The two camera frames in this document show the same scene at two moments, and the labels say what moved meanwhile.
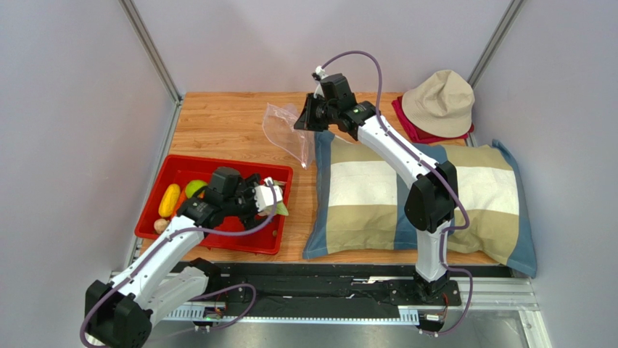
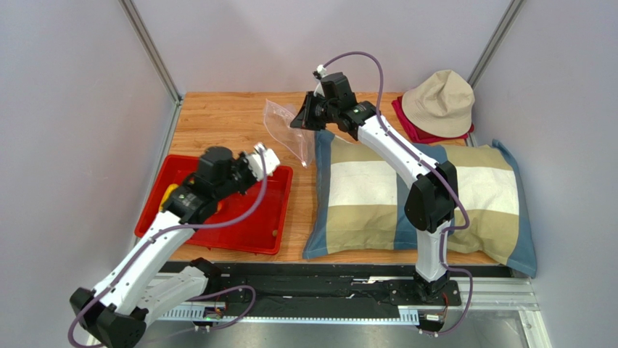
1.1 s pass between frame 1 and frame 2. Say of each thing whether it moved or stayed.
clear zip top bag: stayed
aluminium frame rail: stayed
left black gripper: moved
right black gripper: stayed
